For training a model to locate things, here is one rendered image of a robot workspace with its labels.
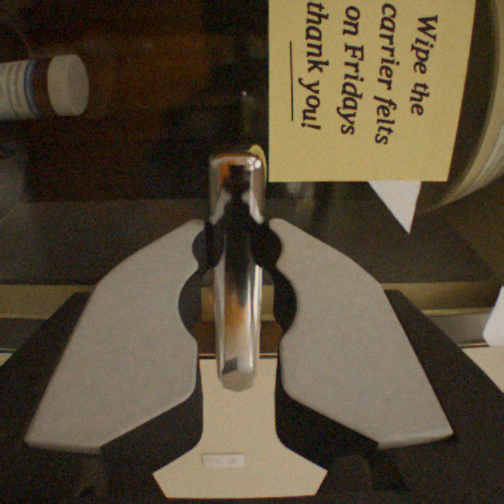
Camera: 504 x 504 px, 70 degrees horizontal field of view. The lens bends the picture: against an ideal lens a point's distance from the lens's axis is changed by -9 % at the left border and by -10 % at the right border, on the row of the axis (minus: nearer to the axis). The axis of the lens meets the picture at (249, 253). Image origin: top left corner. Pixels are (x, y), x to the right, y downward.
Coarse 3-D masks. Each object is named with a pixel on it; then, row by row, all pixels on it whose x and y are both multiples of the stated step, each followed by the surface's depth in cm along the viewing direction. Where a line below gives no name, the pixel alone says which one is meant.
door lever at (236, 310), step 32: (224, 160) 10; (256, 160) 10; (224, 192) 11; (256, 192) 11; (224, 224) 11; (256, 224) 11; (224, 256) 12; (256, 256) 12; (224, 288) 12; (256, 288) 12; (224, 320) 13; (256, 320) 13; (224, 352) 14; (256, 352) 14; (224, 384) 14
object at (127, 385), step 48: (192, 240) 11; (96, 288) 9; (144, 288) 9; (192, 288) 9; (96, 336) 7; (144, 336) 7; (192, 336) 7; (48, 384) 6; (96, 384) 6; (144, 384) 6; (192, 384) 6; (48, 432) 5; (96, 432) 6; (144, 432) 6; (192, 432) 7
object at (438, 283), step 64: (0, 0) 12; (64, 0) 12; (128, 0) 12; (192, 0) 12; (256, 0) 12; (0, 64) 13; (64, 64) 13; (128, 64) 13; (192, 64) 13; (256, 64) 13; (0, 128) 14; (64, 128) 14; (128, 128) 14; (192, 128) 14; (256, 128) 15; (0, 192) 15; (64, 192) 16; (128, 192) 16; (192, 192) 16; (320, 192) 16; (384, 192) 16; (448, 192) 16; (0, 256) 17; (64, 256) 17; (128, 256) 17; (384, 256) 18; (448, 256) 18; (0, 320) 19; (448, 320) 20
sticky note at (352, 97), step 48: (288, 0) 12; (336, 0) 12; (384, 0) 12; (432, 0) 12; (288, 48) 13; (336, 48) 13; (384, 48) 13; (432, 48) 13; (288, 96) 14; (336, 96) 14; (384, 96) 14; (432, 96) 14; (288, 144) 15; (336, 144) 15; (384, 144) 15; (432, 144) 15
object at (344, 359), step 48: (288, 240) 11; (288, 288) 9; (336, 288) 9; (288, 336) 7; (336, 336) 7; (384, 336) 7; (288, 384) 7; (336, 384) 6; (384, 384) 6; (288, 432) 7; (336, 432) 6; (384, 432) 6; (432, 432) 6
